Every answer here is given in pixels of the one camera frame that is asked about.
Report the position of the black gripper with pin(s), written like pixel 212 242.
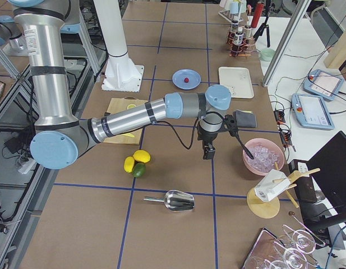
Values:
pixel 207 136

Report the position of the blue round plate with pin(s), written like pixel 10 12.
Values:
pixel 179 76

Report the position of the grey folded cloth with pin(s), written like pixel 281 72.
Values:
pixel 245 119

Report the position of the pink bowl of ice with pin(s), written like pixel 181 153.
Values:
pixel 266 156

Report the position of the steel ice scoop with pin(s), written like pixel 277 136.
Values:
pixel 174 200

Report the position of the large yellow lemon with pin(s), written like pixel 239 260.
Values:
pixel 142 156

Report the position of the green lime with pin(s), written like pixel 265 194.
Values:
pixel 139 170

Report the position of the white paper carton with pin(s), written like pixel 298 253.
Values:
pixel 273 184

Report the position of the cream bear print tray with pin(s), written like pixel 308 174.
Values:
pixel 237 80

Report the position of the small yellow lemon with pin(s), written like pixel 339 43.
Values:
pixel 129 164

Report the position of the yellow plastic knife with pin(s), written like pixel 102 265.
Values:
pixel 129 135

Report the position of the wooden cup stand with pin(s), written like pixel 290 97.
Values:
pixel 267 210

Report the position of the wooden cutting board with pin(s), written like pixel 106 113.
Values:
pixel 117 105

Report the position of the blue teach pendant near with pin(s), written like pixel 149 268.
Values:
pixel 311 111

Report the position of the blue teach pendant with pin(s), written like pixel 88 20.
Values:
pixel 324 84
pixel 311 111

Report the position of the mint green bowl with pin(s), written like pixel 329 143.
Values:
pixel 266 54

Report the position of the dark drink bottle front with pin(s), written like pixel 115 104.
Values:
pixel 238 40

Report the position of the dark drink bottle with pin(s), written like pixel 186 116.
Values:
pixel 238 40
pixel 247 31
pixel 234 24

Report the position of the black monitor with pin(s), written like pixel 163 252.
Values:
pixel 331 160

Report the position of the dark drink bottle middle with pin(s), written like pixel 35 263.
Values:
pixel 247 31

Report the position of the clear glass rack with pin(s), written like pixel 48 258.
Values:
pixel 292 249

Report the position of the blue teach pendant far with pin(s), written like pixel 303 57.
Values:
pixel 324 84

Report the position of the dark drink bottle back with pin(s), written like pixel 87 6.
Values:
pixel 234 24

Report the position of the red cylinder bottle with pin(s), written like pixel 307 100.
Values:
pixel 257 14

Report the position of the copper wire bottle rack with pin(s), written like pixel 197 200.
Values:
pixel 248 45

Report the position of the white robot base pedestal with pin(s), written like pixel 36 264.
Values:
pixel 121 74

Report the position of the black camera tripod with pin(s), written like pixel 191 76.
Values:
pixel 264 26

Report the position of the white wire cup rack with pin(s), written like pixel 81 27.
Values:
pixel 232 9

